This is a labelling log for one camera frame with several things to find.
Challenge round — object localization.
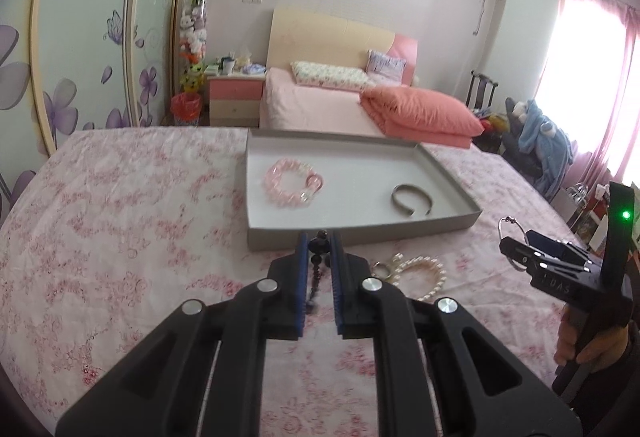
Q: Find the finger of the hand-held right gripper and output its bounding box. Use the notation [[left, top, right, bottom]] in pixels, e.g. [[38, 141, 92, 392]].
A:
[[499, 237, 588, 280], [526, 230, 601, 268]]

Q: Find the grey metal cuff bangle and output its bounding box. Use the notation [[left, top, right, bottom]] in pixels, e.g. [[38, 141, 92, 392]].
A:
[[390, 184, 432, 219]]

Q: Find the pink bead bracelet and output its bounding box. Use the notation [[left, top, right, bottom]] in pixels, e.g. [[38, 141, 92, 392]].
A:
[[263, 158, 325, 209]]

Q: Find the blue plush robe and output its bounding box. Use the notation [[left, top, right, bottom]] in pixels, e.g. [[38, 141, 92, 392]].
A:
[[517, 100, 576, 195]]

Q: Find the folded coral quilt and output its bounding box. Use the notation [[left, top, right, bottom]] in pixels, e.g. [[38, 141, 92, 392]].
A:
[[360, 86, 485, 149]]

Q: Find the pink curtain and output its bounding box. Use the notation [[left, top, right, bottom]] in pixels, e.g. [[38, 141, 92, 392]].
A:
[[535, 0, 640, 188]]

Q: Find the cream and pink headboard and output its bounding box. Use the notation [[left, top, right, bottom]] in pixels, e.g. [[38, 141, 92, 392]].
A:
[[266, 7, 418, 88]]

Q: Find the white pearl bracelet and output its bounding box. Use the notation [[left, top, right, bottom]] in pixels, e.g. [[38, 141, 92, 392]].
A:
[[392, 253, 447, 303]]

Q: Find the dark bead bracelet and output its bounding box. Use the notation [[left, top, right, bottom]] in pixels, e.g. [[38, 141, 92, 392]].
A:
[[307, 229, 332, 313]]

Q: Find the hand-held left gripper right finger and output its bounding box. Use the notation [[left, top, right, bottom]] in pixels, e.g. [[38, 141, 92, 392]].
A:
[[330, 231, 583, 437]]

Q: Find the thin silver bangle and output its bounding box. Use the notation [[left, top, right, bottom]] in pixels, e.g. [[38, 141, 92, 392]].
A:
[[496, 216, 528, 268]]

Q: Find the colourful toy pile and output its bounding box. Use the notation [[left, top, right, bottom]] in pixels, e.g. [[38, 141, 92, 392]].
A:
[[477, 112, 508, 135]]

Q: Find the clear tube of plush toys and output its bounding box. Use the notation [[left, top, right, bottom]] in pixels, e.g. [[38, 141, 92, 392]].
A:
[[175, 0, 213, 95]]

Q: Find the person's right hand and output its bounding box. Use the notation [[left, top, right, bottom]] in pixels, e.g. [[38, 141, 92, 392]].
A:
[[554, 303, 633, 368]]

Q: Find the air conditioner hose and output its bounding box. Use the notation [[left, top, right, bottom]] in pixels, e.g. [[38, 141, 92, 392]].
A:
[[472, 0, 488, 35]]

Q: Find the purple print pillow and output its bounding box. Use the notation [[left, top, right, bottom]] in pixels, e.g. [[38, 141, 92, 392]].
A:
[[366, 50, 408, 84]]

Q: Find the flower print sliding wardrobe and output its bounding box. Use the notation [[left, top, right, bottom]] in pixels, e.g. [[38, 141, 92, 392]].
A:
[[0, 0, 196, 218]]

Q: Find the grey cardboard tray box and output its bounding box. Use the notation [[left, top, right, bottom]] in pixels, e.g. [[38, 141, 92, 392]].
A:
[[244, 128, 483, 252]]

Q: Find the bed with pink sheet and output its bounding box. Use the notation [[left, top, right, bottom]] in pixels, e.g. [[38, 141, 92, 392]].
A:
[[258, 67, 481, 148]]

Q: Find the pink and cream nightstand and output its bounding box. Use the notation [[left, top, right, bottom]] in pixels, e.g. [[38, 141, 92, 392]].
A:
[[207, 70, 266, 128]]

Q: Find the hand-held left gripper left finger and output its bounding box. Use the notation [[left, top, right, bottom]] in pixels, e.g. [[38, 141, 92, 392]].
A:
[[55, 232, 308, 437]]

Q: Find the floral print pillow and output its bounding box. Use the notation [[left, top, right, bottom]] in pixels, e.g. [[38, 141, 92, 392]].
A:
[[291, 61, 373, 93]]

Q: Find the red waste basket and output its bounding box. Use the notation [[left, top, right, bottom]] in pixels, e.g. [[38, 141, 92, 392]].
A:
[[170, 92, 203, 127]]

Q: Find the dark wooden chair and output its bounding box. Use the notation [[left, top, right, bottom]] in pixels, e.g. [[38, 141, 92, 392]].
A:
[[467, 71, 500, 110]]

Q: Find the pink floral tablecloth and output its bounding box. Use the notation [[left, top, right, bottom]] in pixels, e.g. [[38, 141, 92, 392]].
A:
[[0, 126, 596, 437]]

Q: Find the dark office chair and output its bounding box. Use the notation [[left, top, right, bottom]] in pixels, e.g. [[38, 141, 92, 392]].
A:
[[500, 97, 551, 188]]

